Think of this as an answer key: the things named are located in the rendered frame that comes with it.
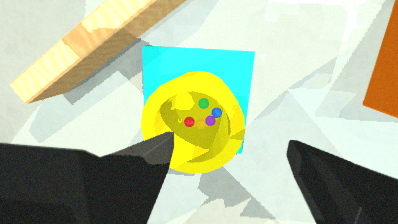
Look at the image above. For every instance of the purple marble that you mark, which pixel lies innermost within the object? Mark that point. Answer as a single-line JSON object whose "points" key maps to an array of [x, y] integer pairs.
{"points": [[210, 120]]}

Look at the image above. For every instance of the red marble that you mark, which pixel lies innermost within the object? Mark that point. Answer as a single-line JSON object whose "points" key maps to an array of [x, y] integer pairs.
{"points": [[189, 121]]}

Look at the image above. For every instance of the blue marble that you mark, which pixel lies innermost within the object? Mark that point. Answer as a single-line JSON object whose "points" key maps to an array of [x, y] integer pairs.
{"points": [[216, 112]]}

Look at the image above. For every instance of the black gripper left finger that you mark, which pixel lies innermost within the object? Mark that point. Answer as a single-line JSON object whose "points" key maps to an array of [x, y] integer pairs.
{"points": [[118, 188]]}

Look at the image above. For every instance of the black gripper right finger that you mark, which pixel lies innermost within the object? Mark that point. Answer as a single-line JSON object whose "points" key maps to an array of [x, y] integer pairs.
{"points": [[338, 191]]}

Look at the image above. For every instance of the yellow cup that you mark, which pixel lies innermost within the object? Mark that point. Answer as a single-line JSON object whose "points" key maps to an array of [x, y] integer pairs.
{"points": [[195, 150]]}

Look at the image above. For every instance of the green marble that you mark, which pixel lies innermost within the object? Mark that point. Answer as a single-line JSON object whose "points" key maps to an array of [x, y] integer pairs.
{"points": [[203, 103]]}

